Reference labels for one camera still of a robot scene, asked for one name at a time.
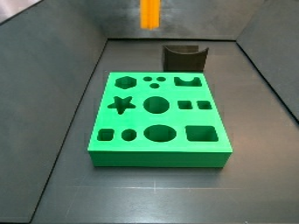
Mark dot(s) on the green shape-sorting board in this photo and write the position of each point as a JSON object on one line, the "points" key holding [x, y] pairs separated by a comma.
{"points": [[157, 121]]}

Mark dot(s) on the black curved holder bracket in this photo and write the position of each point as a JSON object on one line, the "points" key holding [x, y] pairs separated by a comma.
{"points": [[182, 58]]}

